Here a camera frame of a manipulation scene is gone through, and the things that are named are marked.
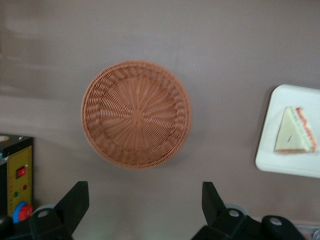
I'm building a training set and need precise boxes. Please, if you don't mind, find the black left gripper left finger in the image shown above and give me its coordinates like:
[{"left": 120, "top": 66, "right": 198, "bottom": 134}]
[{"left": 28, "top": 181, "right": 90, "bottom": 240}]

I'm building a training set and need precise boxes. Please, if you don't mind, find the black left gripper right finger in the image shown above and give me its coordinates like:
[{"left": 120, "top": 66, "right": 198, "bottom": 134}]
[{"left": 191, "top": 181, "right": 253, "bottom": 240}]

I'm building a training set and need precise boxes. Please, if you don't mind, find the triangular sandwich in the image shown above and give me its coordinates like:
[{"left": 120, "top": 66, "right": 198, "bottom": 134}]
[{"left": 273, "top": 106, "right": 318, "bottom": 154}]

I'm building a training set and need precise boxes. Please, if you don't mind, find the cream rectangular tray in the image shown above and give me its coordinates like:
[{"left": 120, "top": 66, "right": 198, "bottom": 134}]
[{"left": 254, "top": 84, "right": 320, "bottom": 179}]

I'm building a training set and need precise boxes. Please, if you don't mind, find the brown round wicker basket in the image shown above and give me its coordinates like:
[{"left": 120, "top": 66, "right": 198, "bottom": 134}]
[{"left": 81, "top": 59, "right": 193, "bottom": 171}]

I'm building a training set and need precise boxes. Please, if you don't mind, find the black machine yellow panel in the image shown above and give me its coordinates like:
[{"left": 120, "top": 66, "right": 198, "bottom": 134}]
[{"left": 0, "top": 133, "right": 35, "bottom": 226}]

